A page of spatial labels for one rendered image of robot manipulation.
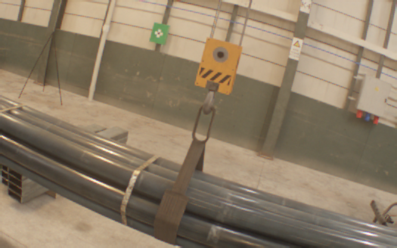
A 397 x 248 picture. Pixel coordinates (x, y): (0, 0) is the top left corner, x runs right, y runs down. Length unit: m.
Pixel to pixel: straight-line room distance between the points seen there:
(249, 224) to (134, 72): 7.10
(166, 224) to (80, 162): 0.70
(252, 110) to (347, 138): 2.34
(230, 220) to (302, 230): 0.46
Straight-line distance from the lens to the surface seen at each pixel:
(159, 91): 8.90
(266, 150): 8.47
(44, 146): 2.73
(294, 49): 8.15
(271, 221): 2.33
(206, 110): 2.34
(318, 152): 8.69
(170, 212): 2.35
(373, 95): 8.42
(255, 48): 8.53
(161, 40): 8.70
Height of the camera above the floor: 2.43
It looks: 15 degrees down
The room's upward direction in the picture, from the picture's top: 15 degrees clockwise
